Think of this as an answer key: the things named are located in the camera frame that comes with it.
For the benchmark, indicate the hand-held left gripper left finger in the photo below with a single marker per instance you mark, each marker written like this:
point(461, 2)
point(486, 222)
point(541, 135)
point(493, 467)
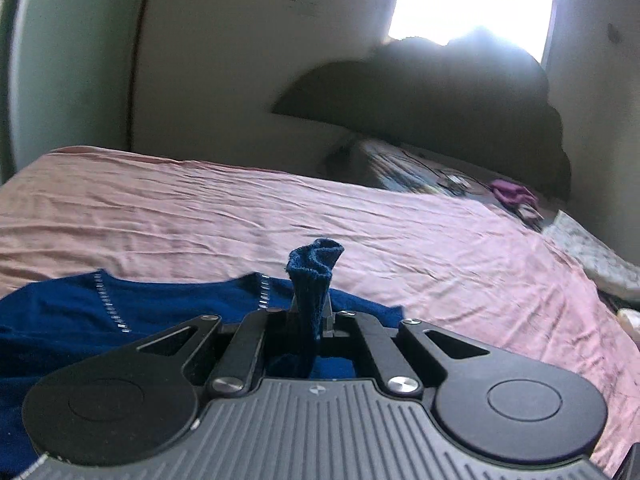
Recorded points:
point(244, 351)

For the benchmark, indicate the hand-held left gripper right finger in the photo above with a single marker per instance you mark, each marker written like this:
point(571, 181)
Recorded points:
point(374, 346)

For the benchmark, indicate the blue knit garment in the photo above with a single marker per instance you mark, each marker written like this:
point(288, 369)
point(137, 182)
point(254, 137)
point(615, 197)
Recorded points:
point(55, 325)

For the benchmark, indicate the pink bed sheet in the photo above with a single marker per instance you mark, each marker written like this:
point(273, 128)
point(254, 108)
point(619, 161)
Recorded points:
point(210, 220)

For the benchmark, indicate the printed pillow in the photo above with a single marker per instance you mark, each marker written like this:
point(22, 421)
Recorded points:
point(400, 165)

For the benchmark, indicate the purple cloth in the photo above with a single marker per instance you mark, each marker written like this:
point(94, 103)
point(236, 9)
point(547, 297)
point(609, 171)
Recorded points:
point(510, 192)

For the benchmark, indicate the white patterned pillow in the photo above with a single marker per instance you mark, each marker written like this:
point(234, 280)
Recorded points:
point(590, 255)

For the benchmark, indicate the dark headboard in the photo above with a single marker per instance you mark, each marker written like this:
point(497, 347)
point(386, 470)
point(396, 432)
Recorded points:
point(425, 110)

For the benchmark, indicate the glass wardrobe door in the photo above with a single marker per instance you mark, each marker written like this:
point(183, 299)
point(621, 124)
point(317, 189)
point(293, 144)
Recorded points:
point(70, 60)

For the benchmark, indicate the bright window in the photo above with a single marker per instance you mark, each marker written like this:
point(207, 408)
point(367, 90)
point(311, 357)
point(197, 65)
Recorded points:
point(470, 0)

